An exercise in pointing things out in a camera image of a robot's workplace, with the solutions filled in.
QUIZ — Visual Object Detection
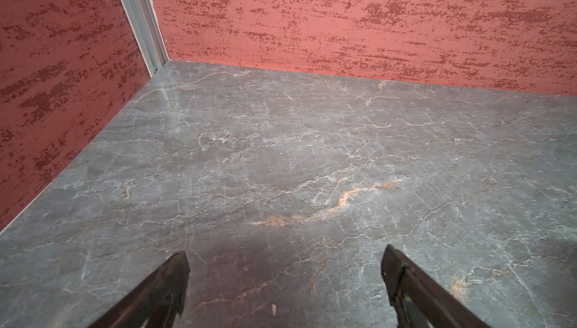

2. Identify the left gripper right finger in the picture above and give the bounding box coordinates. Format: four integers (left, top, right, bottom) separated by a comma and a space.
380, 245, 488, 328

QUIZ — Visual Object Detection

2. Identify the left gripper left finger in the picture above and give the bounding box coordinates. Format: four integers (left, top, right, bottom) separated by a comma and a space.
90, 251, 190, 327

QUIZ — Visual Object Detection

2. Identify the left corner aluminium post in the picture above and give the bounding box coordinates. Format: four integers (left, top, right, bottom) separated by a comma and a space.
120, 0, 169, 77

